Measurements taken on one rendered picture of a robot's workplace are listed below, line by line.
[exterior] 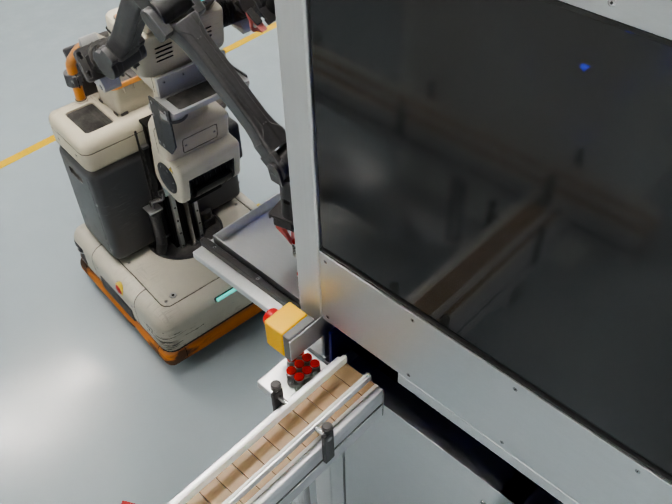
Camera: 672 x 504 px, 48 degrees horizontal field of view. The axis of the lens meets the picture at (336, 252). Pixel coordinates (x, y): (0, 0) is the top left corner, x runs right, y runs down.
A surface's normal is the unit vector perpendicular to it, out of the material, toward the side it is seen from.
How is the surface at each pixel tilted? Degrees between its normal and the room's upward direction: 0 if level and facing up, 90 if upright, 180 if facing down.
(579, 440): 90
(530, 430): 90
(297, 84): 90
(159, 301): 0
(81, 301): 0
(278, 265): 0
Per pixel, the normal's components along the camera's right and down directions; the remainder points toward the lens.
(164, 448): -0.02, -0.71
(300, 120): -0.69, 0.52
